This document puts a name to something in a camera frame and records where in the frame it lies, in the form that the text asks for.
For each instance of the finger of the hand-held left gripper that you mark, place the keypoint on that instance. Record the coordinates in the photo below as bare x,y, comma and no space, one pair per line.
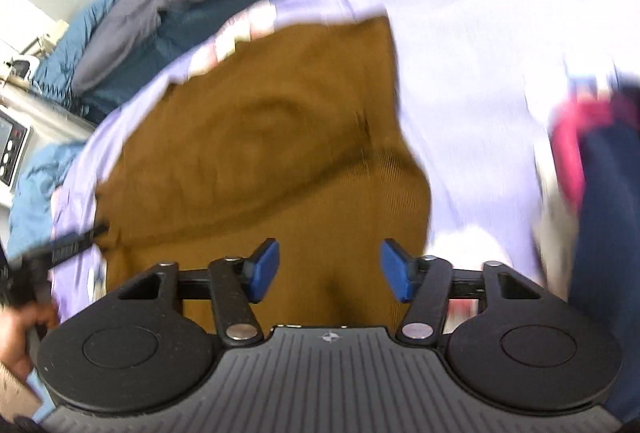
70,243

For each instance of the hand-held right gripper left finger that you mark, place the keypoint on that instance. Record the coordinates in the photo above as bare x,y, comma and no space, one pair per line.
262,270

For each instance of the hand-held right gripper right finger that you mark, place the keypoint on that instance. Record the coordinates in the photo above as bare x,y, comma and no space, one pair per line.
397,269

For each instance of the brown knit sweater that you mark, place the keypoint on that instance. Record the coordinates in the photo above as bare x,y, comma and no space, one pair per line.
250,138

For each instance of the person's left hand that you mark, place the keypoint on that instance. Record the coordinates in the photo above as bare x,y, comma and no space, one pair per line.
17,338

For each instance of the teal quilt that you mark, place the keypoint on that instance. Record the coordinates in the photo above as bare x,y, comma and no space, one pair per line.
55,173

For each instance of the white appliance with control panel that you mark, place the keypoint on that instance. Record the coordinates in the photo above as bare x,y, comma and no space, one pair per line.
15,143

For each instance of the white polka-dot garment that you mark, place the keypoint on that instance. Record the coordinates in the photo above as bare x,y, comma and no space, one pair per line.
552,218

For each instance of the navy garment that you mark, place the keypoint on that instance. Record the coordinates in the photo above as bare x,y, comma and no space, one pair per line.
607,263

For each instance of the pink garment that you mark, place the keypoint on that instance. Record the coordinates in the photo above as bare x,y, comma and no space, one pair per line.
570,138

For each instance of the purple floral bed sheet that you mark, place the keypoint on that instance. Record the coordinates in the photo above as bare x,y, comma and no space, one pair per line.
480,38

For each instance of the dark blue blanket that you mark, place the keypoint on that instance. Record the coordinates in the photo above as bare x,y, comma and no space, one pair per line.
210,28

